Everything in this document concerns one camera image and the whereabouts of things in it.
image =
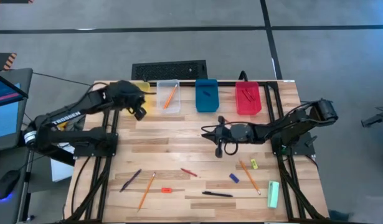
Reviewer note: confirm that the person's shoe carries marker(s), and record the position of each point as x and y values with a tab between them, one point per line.
340	215

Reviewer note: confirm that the black pen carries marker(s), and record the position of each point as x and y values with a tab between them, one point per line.
151	92
217	194

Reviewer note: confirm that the grey stand legs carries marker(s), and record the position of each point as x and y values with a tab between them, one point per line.
378	117

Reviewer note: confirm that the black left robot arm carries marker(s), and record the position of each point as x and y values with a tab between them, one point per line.
66	117

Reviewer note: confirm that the clear plastic bin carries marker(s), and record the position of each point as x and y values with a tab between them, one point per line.
161	104

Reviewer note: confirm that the black aluminium rig frame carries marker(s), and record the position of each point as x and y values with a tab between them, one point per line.
188	83

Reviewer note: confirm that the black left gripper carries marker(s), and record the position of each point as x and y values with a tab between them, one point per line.
124	95

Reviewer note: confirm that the black floor tape strip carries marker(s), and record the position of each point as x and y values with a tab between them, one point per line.
270	37
147	29

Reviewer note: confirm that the black computer mouse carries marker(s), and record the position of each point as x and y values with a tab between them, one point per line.
6	184

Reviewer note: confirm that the orange pencil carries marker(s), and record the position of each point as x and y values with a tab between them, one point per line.
171	95
146	192
169	98
249	177

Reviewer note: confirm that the yellow eraser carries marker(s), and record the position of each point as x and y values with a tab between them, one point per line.
254	164

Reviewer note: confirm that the yellow plastic bin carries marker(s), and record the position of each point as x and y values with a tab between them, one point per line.
147	104

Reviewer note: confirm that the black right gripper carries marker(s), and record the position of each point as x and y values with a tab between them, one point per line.
224	133

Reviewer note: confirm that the black orange-striped floor mat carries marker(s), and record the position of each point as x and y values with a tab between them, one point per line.
10	1
1	60

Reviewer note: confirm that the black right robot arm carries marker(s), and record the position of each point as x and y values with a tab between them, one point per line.
287	124

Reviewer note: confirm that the large green eraser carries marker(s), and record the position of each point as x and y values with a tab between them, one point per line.
273	194

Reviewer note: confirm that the purple pen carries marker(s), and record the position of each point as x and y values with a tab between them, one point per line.
130	180

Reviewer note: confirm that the black perforated floor mat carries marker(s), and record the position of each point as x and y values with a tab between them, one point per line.
169	70

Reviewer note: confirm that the dark operator desk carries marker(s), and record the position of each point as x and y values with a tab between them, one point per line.
10	214

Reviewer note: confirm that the black diagonal desk bar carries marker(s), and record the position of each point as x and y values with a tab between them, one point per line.
48	154

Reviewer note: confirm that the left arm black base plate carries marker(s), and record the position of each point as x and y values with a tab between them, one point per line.
85	152

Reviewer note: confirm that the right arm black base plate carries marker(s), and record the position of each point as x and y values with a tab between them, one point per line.
304	149

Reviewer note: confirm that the blue plastic bin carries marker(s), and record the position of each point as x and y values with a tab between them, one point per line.
206	104

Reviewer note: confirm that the red eraser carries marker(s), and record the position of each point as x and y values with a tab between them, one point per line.
167	190

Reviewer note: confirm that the monitor with blue screen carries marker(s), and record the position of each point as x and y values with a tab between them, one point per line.
4	118

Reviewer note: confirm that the red plastic bin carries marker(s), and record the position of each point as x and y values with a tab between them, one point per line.
248	107

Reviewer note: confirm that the white box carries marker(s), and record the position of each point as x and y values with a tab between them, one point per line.
62	171

